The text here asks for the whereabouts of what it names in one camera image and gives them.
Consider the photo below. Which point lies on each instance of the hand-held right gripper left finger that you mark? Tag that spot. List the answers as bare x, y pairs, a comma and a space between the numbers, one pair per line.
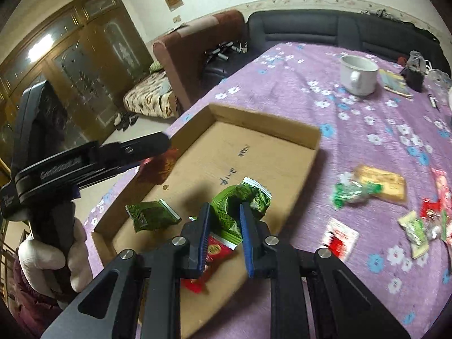
203, 240

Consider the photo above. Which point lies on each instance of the person's left hand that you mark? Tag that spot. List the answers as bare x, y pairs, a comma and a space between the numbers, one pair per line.
39, 265

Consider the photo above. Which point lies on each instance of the green and white snack packet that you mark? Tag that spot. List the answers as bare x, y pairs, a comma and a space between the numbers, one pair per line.
348, 192

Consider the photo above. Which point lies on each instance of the floral patterned cushion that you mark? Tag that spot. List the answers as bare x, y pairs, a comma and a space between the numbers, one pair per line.
148, 97

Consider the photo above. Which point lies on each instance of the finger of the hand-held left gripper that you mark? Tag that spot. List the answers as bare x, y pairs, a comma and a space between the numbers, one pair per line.
141, 146

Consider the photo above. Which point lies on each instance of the dark red snack packet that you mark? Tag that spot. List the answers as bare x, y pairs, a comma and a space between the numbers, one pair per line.
160, 166

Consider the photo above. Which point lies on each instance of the pink red snack packet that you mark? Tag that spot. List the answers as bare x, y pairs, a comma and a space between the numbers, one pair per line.
443, 185

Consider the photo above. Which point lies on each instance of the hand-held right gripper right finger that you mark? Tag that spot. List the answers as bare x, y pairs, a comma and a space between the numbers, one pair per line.
247, 243

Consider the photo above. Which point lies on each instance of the person's left forearm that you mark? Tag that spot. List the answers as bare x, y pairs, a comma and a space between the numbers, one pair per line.
28, 303

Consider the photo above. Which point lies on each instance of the white mug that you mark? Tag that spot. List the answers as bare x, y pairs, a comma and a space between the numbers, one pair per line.
356, 76

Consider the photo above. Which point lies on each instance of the black sofa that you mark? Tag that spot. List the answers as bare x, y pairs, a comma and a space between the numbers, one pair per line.
303, 28

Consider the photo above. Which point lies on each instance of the purple floral tablecloth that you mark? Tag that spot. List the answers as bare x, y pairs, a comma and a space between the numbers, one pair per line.
300, 88

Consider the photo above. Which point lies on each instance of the black pouch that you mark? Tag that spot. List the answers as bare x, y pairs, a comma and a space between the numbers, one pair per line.
413, 72

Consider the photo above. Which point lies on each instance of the small colourful book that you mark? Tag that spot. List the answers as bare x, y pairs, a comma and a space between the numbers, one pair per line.
393, 83

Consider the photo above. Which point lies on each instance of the black items on sofa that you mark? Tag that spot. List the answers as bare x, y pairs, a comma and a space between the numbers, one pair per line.
226, 51

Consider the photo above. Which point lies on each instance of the clear glass jar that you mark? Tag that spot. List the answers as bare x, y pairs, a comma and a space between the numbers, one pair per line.
441, 84

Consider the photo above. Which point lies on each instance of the pair of dark shoes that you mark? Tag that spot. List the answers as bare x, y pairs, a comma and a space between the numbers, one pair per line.
125, 120

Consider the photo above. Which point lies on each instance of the yellow wall notice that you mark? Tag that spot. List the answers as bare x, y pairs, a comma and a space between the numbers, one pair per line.
173, 0

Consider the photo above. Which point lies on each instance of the wooden glass-door cabinet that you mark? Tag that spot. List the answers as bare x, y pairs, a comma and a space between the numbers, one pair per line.
81, 60

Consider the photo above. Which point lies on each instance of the brown armchair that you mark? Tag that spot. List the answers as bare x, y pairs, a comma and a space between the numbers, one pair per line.
187, 56

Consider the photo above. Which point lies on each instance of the shallow cardboard box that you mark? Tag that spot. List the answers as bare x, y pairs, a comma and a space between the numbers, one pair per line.
212, 148

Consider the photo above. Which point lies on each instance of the yellow biscuit packet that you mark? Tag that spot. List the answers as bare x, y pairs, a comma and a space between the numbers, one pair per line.
386, 182

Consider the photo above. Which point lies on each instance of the small red snack packet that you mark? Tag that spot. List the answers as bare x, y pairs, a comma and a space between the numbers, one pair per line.
429, 208

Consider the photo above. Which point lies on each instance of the silver green snack packet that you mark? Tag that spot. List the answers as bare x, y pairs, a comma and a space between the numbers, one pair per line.
441, 229

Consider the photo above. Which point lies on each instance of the light green snack packet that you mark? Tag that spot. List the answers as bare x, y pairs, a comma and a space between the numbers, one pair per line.
415, 235

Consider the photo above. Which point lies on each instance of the red and white snack packet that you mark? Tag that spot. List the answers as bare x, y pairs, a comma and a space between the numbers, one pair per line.
340, 238

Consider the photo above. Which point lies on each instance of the wall socket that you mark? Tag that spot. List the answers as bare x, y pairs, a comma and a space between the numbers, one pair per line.
176, 18

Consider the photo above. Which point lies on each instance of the large green snack packet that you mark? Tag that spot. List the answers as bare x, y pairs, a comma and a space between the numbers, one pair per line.
227, 203

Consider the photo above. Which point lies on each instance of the small green snack packet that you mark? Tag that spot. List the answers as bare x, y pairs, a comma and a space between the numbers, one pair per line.
150, 215

